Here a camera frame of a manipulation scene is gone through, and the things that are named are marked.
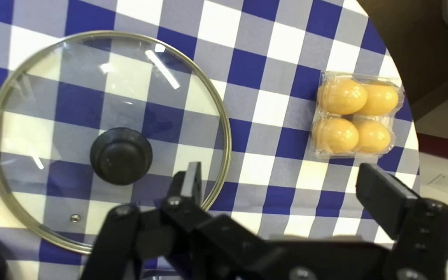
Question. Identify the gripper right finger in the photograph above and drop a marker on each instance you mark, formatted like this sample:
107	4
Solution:
422	233

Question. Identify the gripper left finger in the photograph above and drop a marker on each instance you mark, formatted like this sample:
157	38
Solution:
115	241

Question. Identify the glass pot lid black knob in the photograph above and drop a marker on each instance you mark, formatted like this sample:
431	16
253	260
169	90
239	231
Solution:
121	155

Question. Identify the yellow egg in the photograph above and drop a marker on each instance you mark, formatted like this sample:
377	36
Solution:
336	135
342	96
375	137
382	99

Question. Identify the clear plastic egg carton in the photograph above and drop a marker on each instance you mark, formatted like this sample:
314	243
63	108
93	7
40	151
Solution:
358	114

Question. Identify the blue white checked tablecloth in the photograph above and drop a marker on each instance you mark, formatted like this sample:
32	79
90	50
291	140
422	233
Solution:
270	50

